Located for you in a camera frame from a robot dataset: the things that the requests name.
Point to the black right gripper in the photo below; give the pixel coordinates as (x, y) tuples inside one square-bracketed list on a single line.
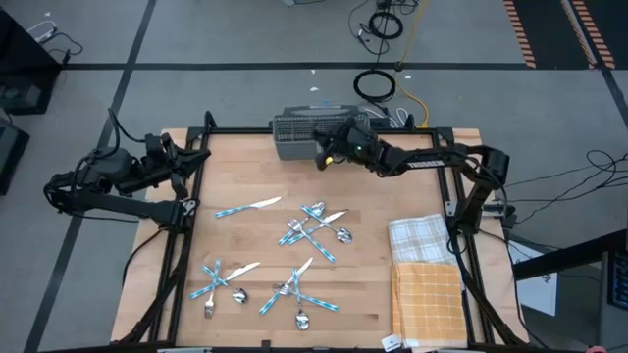
[(358, 144)]

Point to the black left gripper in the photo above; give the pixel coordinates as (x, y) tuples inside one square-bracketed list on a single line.
[(164, 159)]

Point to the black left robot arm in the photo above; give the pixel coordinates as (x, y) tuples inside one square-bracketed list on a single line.
[(118, 203)]

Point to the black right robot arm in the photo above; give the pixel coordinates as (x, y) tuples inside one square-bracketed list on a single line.
[(427, 164)]

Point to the grey plastic cutlery basket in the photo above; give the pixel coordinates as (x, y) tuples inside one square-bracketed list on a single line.
[(294, 142)]

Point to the white checked dish towel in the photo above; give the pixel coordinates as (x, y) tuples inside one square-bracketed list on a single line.
[(422, 237)]

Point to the black floor box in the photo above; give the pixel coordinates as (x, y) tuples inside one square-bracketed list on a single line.
[(10, 157)]

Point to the glass-panel computer case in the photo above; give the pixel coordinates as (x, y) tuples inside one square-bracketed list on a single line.
[(22, 95)]

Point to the orange checked dish towel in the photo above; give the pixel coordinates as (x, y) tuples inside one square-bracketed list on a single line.
[(429, 306)]

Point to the white label card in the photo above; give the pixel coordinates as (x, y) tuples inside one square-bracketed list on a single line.
[(391, 342)]

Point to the black computer case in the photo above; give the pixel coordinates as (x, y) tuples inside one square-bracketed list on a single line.
[(24, 44)]

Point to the black workstation desk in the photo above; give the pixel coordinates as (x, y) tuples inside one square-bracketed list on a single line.
[(564, 255)]

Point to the red round object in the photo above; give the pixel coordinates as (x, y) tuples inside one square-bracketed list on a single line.
[(597, 350)]

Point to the black aluminium table frame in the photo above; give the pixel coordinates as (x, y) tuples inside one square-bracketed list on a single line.
[(245, 131)]

